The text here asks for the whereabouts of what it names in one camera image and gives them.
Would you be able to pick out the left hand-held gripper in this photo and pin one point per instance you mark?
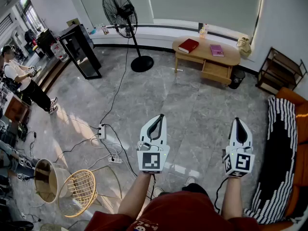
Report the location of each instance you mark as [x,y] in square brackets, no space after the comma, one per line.
[151,162]

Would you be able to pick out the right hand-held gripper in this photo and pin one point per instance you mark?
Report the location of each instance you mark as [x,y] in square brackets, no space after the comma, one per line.
[240,162]

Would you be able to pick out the wooden drawer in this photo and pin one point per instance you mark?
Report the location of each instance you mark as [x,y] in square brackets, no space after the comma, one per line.
[214,70]

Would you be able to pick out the person's right forearm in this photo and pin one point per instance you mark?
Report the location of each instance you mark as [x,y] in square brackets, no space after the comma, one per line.
[231,198]

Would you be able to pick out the person's left forearm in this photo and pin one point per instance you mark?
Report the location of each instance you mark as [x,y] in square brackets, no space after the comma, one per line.
[134,196]

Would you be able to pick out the wooden coffee table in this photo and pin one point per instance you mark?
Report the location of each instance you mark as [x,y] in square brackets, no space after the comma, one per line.
[204,47]

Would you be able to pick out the black white striped blanket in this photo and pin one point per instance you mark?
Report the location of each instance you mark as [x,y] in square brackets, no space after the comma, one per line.
[281,141]

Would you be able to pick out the white power strip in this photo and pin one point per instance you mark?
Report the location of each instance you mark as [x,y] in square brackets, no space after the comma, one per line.
[115,159]

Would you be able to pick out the white power box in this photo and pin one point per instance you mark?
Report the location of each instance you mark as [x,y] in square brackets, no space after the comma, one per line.
[102,131]

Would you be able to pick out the person's left white shoe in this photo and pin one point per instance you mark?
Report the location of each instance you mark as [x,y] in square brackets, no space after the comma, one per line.
[157,192]

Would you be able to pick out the person's white shoe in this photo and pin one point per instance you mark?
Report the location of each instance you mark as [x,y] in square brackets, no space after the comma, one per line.
[190,180]
[157,192]

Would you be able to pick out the person's right white shoe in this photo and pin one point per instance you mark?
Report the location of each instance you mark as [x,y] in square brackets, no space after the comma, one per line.
[190,180]

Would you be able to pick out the black mesh waste bin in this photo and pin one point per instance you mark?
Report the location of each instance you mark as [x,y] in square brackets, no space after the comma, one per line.
[237,79]

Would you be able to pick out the orange sofa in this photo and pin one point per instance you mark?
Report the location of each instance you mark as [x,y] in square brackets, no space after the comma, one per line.
[302,153]

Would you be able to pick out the person's black trousers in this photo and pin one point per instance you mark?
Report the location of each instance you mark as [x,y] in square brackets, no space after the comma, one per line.
[195,189]

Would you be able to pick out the black standing fan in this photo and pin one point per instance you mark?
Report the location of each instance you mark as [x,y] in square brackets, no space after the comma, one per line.
[142,64]

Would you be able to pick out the person's red shirt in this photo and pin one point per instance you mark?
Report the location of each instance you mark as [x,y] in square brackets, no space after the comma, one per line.
[187,213]

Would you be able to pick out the wooden metal shelf rack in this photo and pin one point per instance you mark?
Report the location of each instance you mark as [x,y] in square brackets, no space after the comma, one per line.
[284,64]

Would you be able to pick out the beige bag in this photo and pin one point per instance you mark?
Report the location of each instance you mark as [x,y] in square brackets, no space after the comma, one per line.
[244,48]

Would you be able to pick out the pink book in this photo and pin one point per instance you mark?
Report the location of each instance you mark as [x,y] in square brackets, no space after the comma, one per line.
[216,50]

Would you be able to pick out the red book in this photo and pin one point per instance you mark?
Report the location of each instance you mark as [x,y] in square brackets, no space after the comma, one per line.
[188,45]

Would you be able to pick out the beige round bucket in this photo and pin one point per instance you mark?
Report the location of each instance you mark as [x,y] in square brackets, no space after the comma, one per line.
[61,177]

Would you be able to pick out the yellow drink bottle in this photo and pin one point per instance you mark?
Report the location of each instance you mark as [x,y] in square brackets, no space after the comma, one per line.
[203,34]

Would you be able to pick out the black cabinet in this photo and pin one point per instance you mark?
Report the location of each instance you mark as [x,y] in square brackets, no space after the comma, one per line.
[79,49]

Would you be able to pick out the small printed carton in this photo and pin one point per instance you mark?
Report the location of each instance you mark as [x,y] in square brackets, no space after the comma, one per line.
[105,30]

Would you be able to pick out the clear water jug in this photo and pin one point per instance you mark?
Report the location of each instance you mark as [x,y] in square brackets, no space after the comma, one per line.
[59,52]

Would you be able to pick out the cardboard box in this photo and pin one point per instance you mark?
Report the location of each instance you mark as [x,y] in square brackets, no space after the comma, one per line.
[73,22]

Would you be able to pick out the brown wooden cabinet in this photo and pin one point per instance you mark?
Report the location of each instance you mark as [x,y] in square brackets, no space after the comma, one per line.
[16,109]

